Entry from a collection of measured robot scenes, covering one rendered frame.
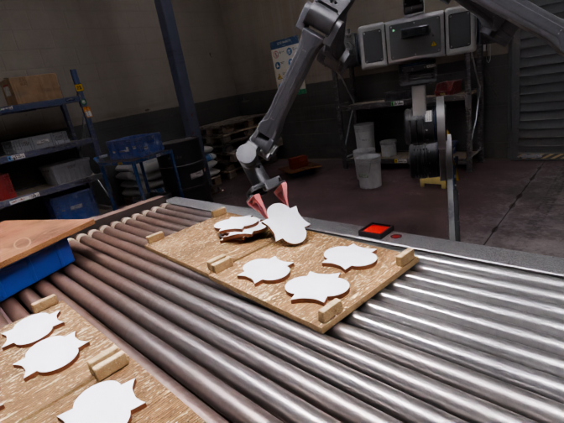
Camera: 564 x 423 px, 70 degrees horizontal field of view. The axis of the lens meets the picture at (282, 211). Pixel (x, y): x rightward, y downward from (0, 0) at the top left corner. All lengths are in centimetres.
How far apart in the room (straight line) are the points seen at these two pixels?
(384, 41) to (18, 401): 148
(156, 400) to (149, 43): 651
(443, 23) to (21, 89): 461
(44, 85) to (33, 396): 480
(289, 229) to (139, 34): 599
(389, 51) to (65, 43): 528
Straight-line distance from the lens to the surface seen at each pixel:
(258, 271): 102
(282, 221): 118
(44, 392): 89
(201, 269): 114
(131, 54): 679
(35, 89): 545
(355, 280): 94
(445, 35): 162
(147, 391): 77
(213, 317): 95
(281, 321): 87
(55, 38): 637
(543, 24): 113
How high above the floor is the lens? 139
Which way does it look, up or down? 18 degrees down
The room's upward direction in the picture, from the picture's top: 10 degrees counter-clockwise
